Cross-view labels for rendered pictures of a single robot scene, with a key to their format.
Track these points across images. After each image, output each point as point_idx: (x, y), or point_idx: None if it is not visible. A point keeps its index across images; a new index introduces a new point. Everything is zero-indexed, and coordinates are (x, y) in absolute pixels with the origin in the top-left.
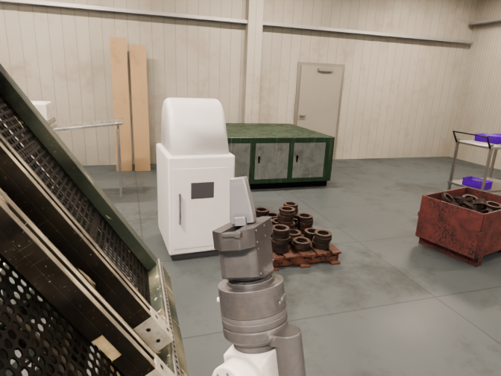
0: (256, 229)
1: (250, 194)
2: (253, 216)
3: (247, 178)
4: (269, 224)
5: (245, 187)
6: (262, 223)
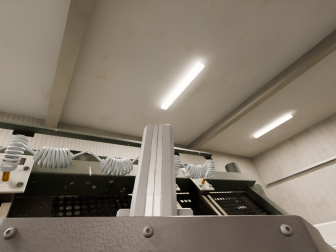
0: (16, 227)
1: (165, 150)
2: (143, 204)
3: (164, 126)
4: (250, 249)
5: (143, 139)
6: (130, 219)
